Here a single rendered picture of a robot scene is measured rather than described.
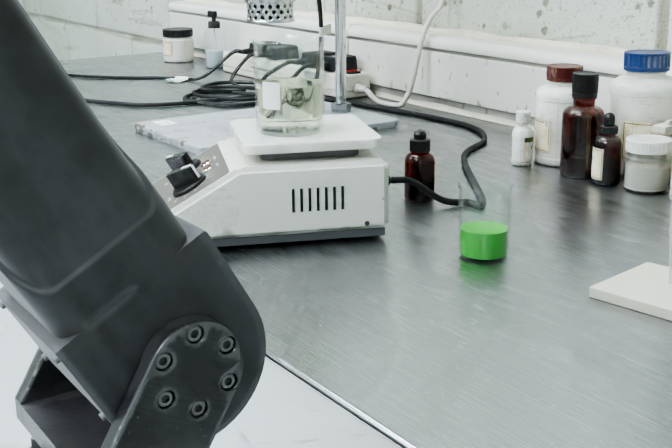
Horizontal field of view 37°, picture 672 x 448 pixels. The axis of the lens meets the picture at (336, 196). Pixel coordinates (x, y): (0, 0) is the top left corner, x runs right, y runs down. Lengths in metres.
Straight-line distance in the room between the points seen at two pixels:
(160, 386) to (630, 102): 0.82
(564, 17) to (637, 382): 0.79
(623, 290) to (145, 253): 0.48
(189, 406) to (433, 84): 1.17
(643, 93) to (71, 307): 0.84
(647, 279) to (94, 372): 0.52
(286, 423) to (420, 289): 0.23
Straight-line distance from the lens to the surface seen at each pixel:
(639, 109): 1.09
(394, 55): 1.55
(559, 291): 0.77
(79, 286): 0.33
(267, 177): 0.84
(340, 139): 0.85
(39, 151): 0.32
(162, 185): 0.93
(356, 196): 0.86
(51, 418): 0.40
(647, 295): 0.75
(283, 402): 0.59
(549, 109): 1.14
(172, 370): 0.34
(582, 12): 1.33
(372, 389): 0.60
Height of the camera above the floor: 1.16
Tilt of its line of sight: 15 degrees down
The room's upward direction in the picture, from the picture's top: 1 degrees counter-clockwise
